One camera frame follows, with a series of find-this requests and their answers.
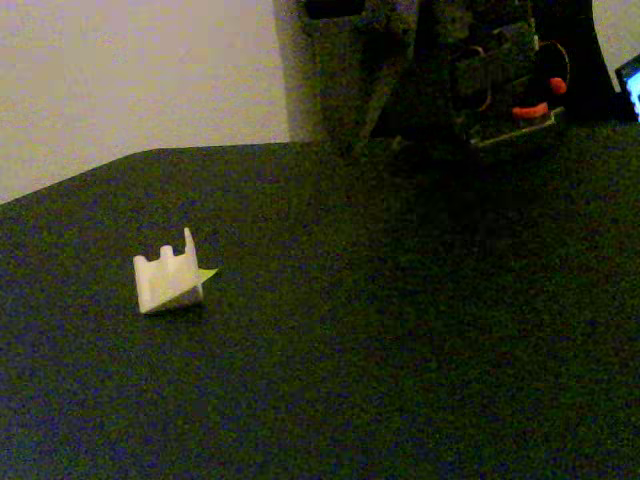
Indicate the laptop with lit screen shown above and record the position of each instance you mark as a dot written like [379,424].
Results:
[634,85]

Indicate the small green paper marker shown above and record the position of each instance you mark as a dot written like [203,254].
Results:
[207,273]

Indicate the grey gripper black motor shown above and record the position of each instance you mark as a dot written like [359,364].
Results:
[434,95]

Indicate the dark blue desk mat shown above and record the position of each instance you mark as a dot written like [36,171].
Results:
[300,375]

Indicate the white plastic printed part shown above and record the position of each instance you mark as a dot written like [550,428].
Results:
[160,285]

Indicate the grey robot arm with base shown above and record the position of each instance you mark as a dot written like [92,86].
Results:
[500,60]

